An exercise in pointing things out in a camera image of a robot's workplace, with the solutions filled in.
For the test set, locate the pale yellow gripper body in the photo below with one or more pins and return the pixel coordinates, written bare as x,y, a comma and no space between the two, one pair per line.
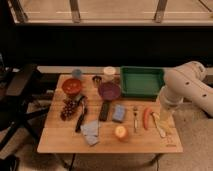
164,116

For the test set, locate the blue sponge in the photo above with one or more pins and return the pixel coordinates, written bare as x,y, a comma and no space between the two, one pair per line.
119,113

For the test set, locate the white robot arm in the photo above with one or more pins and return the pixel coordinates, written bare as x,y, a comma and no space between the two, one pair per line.
184,81

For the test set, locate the orange carrot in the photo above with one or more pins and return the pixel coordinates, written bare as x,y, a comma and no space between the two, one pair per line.
146,114

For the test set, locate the green plastic tray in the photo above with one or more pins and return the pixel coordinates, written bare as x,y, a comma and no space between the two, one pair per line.
141,82

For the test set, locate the orange apple fruit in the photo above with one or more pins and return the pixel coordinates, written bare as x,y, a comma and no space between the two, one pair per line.
121,133

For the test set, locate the purple bowl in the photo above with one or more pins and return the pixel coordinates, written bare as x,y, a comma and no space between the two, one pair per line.
109,91

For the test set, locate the white lidded jar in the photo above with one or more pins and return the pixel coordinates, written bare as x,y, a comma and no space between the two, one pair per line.
109,73

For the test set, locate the grey blue folded cloth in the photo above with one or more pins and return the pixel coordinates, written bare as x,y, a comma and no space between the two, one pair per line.
90,131

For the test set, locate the small dark metal cup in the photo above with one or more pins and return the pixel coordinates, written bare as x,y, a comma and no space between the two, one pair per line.
96,80

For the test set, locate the bunch of dark grapes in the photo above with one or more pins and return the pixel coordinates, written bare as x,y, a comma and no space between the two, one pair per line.
69,109

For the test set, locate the blue cup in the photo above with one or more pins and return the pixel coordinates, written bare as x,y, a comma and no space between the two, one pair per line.
77,73

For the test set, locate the red bowl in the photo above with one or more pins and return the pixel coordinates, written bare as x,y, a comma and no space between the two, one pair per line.
72,86

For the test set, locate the black office chair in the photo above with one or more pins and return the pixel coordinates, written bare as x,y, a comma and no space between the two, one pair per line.
16,92

